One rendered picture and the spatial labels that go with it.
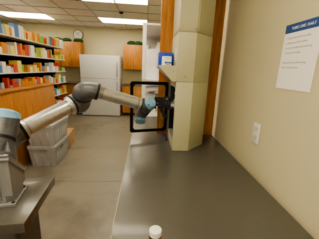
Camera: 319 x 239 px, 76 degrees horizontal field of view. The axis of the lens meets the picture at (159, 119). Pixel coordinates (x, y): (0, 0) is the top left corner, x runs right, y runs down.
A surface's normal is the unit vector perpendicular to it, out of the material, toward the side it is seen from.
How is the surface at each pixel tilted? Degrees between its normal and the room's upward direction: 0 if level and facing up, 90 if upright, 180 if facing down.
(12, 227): 90
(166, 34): 90
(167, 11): 90
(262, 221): 0
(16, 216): 0
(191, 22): 90
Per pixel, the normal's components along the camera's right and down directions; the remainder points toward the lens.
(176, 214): 0.04, -0.97
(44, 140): 0.06, 0.33
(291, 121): -1.00, -0.03
